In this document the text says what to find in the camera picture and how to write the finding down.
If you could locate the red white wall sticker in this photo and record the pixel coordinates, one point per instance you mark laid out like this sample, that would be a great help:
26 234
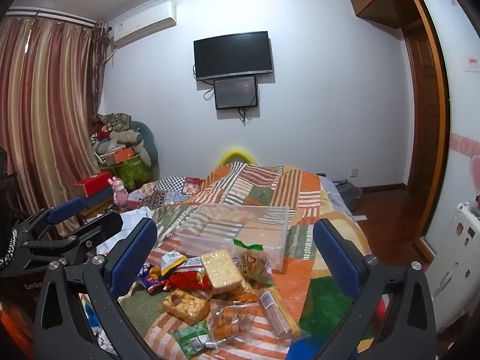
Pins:
472 63

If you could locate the black wall television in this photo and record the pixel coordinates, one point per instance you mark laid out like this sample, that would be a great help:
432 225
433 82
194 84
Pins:
232 56

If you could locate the yellow green snack packet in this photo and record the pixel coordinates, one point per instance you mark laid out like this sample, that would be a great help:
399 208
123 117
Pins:
170 261

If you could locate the clear bag of orange snacks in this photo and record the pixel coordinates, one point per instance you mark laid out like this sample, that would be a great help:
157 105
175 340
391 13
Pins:
229 322

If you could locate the checkered patchwork quilt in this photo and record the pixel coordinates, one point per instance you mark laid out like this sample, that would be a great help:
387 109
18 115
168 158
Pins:
176 187

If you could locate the orange cardboard box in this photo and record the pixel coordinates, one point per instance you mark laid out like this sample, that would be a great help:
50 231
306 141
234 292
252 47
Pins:
118 155

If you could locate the dark grey box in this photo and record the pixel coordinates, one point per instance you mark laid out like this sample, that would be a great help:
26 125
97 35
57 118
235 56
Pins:
101 198

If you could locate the red box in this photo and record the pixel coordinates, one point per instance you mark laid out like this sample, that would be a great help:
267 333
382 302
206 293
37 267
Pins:
93 183

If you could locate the yellow curved object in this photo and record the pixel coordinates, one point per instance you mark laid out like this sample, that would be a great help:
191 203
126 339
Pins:
237 153

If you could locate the wooden door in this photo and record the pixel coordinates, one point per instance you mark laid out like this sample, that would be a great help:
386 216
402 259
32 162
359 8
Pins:
423 120

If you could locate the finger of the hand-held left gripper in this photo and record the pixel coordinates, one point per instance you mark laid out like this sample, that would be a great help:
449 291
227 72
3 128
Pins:
99 228
67 208

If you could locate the white wall socket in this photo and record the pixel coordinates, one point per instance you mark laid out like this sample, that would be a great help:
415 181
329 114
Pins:
353 172

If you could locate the white cloth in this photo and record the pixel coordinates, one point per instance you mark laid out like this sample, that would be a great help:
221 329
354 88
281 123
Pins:
137 215

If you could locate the white curtain rail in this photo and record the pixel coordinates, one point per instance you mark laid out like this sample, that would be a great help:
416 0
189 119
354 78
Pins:
52 14

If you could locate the clear plastic storage box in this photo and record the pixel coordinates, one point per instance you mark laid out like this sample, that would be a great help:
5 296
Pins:
228 228

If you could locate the green-tied clear cookie bag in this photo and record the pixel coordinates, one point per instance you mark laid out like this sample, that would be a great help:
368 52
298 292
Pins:
255 264

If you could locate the grey plush toy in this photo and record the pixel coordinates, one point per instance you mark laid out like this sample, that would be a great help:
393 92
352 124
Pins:
123 138

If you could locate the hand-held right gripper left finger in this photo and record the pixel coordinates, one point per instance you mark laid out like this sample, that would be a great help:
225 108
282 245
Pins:
133 257

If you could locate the person's left forearm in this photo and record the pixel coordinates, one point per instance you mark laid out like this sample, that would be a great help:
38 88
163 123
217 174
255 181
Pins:
11 330

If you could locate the floral cloth bag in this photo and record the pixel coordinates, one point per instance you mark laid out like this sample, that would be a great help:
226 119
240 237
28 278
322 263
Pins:
114 120

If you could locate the small black monitor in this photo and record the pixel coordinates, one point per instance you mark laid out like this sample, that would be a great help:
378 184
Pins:
236 93

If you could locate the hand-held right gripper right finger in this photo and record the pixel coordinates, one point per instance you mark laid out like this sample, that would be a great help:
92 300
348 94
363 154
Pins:
335 258

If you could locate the orange cracker bag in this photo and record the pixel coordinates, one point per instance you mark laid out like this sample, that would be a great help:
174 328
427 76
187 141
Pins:
185 305

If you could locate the long clear rice cracker packet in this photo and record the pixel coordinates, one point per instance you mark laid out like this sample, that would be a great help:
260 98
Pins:
279 313

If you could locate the striped pink curtain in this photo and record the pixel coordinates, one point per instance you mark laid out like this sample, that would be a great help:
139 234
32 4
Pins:
45 101

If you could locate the yellow cake slab packet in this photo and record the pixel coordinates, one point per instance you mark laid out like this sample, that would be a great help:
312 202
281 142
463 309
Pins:
221 272

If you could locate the pink plush toy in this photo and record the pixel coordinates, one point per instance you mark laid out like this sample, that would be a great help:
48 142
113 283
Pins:
119 193

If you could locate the blue red snack packet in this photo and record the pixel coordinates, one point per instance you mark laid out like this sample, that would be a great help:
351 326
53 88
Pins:
150 273

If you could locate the grey backpack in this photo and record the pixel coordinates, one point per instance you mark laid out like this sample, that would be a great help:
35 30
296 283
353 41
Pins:
347 193

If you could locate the white air conditioner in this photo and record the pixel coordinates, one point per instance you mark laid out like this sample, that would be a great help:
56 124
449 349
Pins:
146 22

